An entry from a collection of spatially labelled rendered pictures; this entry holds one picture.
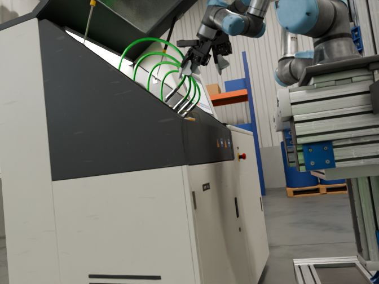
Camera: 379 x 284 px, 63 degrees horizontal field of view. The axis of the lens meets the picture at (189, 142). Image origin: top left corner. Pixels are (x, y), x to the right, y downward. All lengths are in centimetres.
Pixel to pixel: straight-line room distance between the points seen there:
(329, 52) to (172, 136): 56
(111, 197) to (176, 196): 25
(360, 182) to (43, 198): 122
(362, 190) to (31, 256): 131
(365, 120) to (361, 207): 39
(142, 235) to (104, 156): 31
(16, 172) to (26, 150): 11
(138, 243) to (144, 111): 46
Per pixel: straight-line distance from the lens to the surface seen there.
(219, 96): 665
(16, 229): 152
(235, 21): 125
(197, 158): 113
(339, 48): 110
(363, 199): 132
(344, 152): 109
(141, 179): 110
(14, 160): 150
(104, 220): 121
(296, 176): 601
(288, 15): 103
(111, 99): 118
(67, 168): 129
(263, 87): 800
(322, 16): 105
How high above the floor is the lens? 79
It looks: 4 degrees up
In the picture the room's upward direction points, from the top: 7 degrees counter-clockwise
